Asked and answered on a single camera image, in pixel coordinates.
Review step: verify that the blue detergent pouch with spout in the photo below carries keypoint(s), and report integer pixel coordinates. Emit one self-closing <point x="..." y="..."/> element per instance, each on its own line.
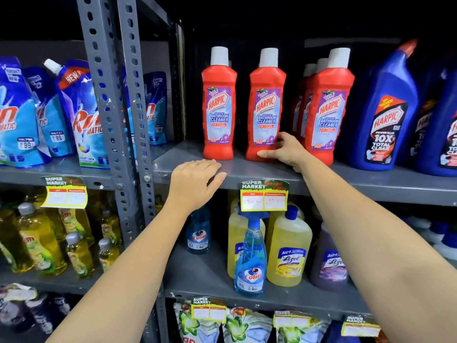
<point x="85" y="117"/>

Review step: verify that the blue glass cleaner refill bottle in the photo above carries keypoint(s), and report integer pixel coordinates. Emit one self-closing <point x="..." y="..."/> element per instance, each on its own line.
<point x="198" y="232"/>

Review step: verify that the blue toilet cleaner bottle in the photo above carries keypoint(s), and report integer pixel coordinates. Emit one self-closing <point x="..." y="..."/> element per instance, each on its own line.
<point x="421" y="132"/>
<point x="444" y="139"/>
<point x="385" y="117"/>

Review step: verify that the yellow shelf price tag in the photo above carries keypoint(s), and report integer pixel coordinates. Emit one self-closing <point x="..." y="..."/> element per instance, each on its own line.
<point x="209" y="311"/>
<point x="291" y="319"/>
<point x="360" y="327"/>
<point x="264" y="200"/>
<point x="65" y="194"/>

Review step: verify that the grey metal shelving rack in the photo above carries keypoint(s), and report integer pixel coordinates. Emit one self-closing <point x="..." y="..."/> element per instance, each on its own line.
<point x="210" y="275"/>
<point x="103" y="85"/>

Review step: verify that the row of yellow dishwash bottles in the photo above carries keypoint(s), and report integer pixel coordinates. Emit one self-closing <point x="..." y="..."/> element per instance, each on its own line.
<point x="39" y="242"/>

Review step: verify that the person's right hand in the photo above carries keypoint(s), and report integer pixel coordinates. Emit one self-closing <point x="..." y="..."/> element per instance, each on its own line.
<point x="294" y="153"/>

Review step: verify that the person's left hand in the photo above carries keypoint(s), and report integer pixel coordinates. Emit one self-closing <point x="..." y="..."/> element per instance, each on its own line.
<point x="191" y="183"/>

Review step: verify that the green white detergent pouch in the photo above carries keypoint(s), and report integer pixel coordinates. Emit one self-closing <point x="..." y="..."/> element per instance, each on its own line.
<point x="246" y="328"/>
<point x="300" y="335"/>
<point x="189" y="326"/>

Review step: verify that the person's right thumb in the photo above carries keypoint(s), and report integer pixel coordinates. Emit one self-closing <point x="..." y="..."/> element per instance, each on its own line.
<point x="270" y="153"/>

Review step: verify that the blue glass cleaner spray bottle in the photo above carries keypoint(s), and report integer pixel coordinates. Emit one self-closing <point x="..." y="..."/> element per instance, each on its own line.
<point x="251" y="260"/>

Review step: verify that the person's left forearm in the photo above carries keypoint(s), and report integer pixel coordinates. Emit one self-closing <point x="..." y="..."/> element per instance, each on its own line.
<point x="121" y="282"/>

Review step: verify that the red bathroom cleaner bottle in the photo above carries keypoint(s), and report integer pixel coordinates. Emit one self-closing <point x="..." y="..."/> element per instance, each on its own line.
<point x="219" y="110"/>
<point x="310" y="82"/>
<point x="297" y="107"/>
<point x="328" y="114"/>
<point x="266" y="110"/>

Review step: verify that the purple floor cleaner bottle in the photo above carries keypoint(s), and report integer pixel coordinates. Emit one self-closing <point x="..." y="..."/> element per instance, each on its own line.
<point x="328" y="264"/>

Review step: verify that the dark blue packet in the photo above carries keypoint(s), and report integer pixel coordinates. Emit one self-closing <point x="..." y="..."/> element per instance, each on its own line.
<point x="337" y="335"/>

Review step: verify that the pile of dark packets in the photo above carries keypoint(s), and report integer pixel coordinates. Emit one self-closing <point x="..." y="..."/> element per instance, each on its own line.
<point x="32" y="307"/>

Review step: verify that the person's right forearm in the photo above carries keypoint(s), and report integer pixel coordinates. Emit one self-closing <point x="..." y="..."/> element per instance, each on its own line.
<point x="375" y="253"/>

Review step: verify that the person's left thumb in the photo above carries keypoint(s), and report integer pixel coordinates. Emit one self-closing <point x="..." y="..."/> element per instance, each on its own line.
<point x="218" y="180"/>

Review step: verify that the white bottles with blue caps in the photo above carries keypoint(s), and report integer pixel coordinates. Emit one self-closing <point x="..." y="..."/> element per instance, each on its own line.
<point x="437" y="235"/>

